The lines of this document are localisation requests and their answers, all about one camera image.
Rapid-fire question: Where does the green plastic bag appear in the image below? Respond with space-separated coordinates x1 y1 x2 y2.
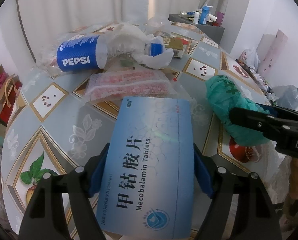
205 75 270 146

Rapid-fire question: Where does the blue medicine box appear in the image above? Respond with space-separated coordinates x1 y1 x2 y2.
96 97 194 239

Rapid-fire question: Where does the gold cigarette box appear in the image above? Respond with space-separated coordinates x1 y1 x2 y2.
163 37 184 59

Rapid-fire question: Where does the pink printed clear wrapper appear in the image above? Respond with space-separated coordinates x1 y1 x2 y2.
83 69 175 102

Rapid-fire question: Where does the white plastic bag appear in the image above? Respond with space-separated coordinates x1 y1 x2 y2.
103 23 174 69

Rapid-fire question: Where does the blue Pepsi plastic bottle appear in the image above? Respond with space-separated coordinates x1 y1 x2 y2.
38 33 166 73

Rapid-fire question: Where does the right hand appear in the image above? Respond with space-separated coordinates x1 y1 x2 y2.
289 158 298 200

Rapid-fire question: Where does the grey plastic bag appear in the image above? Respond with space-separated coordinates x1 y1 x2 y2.
273 85 298 110

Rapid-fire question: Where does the white pink paper bag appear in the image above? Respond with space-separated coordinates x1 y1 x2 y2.
257 29 288 77

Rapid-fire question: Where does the fruit pattern tablecloth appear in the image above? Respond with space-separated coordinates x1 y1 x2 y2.
2 23 284 239

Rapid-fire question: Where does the grey side cabinet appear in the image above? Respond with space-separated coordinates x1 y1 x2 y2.
169 14 225 44

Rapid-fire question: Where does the blue lotion bottle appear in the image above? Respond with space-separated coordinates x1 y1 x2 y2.
199 5 213 24

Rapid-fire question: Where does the white small bottle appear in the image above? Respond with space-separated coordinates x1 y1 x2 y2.
193 11 200 24

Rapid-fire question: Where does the red gift bag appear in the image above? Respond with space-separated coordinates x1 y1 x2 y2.
0 75 22 125

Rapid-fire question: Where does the white curtain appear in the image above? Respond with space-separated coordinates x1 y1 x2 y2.
0 0 255 63

